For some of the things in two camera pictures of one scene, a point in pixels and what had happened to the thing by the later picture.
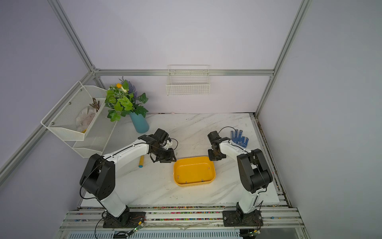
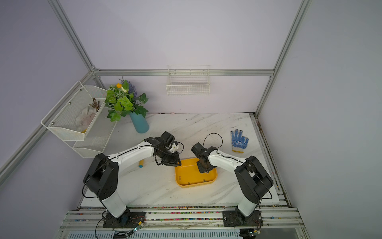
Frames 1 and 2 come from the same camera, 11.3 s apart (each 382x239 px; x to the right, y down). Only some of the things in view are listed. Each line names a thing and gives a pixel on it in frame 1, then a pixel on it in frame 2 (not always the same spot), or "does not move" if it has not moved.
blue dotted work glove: (239, 140) does not move
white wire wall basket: (188, 80) does not move
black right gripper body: (215, 156) to (203, 168)
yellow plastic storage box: (194, 171) does not move
